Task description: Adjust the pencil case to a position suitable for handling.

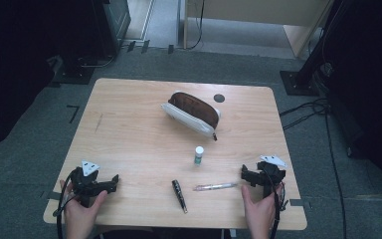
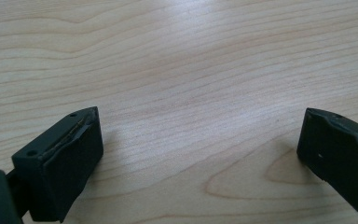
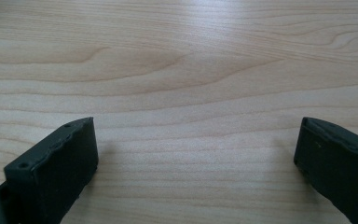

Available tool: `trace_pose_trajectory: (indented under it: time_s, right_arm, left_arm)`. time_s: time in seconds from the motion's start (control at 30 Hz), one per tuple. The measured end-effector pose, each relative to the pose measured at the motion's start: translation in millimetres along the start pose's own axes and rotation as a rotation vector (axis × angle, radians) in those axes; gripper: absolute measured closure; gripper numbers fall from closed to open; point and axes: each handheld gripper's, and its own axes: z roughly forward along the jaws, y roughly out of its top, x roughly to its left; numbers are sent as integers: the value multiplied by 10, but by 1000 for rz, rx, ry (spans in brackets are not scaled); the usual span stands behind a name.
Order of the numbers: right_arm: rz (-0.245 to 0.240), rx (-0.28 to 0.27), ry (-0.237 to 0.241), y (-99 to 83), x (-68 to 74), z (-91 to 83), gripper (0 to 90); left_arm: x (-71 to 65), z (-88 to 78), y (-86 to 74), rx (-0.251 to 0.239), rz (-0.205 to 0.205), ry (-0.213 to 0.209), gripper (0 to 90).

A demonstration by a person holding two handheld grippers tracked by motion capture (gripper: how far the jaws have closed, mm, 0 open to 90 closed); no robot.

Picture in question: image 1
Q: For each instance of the black pen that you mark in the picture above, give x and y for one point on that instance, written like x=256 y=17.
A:
x=179 y=195

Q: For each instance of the white pencil case brown inside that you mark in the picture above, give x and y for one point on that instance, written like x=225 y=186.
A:
x=192 y=113

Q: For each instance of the beige wooden partition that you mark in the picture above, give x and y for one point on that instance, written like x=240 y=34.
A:
x=262 y=13

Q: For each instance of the person's left hand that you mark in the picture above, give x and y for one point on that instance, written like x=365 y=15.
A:
x=79 y=212

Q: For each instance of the person's right hand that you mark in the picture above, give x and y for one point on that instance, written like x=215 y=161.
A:
x=260 y=209

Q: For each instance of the clear plastic pen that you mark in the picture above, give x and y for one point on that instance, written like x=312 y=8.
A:
x=214 y=187

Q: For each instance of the black cabinet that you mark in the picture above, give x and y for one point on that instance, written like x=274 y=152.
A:
x=102 y=26

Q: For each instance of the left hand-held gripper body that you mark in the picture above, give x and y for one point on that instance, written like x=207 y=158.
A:
x=85 y=186

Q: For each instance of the black flat stand base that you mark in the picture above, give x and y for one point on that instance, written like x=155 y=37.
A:
x=73 y=75

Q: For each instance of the grey tape strip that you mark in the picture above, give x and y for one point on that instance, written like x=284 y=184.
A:
x=51 y=195

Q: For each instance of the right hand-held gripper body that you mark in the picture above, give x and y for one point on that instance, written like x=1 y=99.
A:
x=269 y=176

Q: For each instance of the dark round table grommet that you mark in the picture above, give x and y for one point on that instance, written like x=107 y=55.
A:
x=219 y=98

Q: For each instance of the black stand with base plate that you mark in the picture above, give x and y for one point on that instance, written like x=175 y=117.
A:
x=300 y=81

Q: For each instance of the white glue stick green label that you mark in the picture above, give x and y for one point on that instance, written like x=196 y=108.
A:
x=198 y=155

